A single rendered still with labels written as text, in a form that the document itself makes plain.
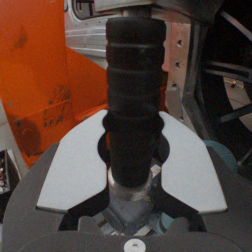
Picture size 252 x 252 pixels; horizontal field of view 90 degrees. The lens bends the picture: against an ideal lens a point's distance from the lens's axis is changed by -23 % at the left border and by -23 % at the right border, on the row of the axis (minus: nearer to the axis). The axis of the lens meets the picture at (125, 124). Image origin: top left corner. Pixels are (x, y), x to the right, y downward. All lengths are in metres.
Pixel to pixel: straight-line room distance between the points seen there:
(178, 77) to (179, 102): 0.05
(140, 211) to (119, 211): 0.07
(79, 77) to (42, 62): 0.11
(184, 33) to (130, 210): 0.50
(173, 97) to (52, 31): 0.28
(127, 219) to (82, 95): 0.39
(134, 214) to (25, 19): 0.57
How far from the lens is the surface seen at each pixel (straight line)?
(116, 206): 0.55
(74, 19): 1.23
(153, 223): 0.79
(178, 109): 0.34
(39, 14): 0.34
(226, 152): 0.26
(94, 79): 0.43
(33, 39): 0.34
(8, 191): 0.47
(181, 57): 0.32
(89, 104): 0.45
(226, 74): 0.40
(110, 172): 0.16
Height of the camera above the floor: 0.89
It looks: 33 degrees down
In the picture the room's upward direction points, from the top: 1 degrees clockwise
